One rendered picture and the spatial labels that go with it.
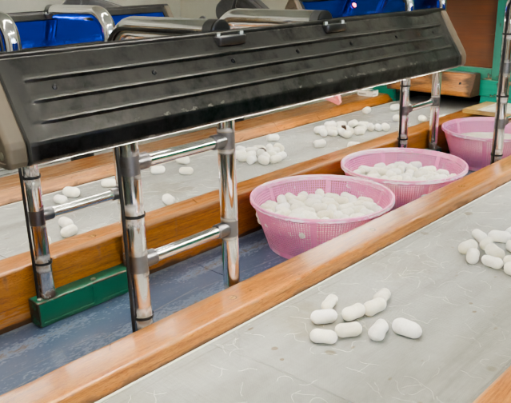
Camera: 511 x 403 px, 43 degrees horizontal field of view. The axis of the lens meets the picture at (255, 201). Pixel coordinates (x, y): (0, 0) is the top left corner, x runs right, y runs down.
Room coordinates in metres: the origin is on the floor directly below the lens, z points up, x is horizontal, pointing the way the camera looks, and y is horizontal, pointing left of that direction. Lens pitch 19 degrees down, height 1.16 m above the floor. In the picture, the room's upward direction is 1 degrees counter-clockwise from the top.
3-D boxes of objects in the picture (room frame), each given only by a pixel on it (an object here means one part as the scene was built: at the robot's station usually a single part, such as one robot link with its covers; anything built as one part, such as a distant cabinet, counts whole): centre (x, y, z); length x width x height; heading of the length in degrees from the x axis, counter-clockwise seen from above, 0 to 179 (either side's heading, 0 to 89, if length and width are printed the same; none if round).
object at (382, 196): (1.15, -0.12, 0.72); 0.27 x 0.27 x 0.10
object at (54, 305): (0.99, 0.32, 0.90); 0.20 x 0.19 x 0.45; 136
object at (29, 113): (0.66, -0.03, 1.08); 0.62 x 0.08 x 0.07; 136
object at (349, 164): (1.35, -0.32, 0.72); 0.27 x 0.27 x 0.10
